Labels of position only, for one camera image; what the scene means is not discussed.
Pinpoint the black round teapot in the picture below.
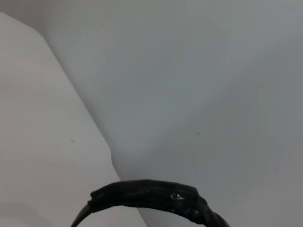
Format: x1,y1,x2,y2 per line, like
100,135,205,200
71,179,231,227

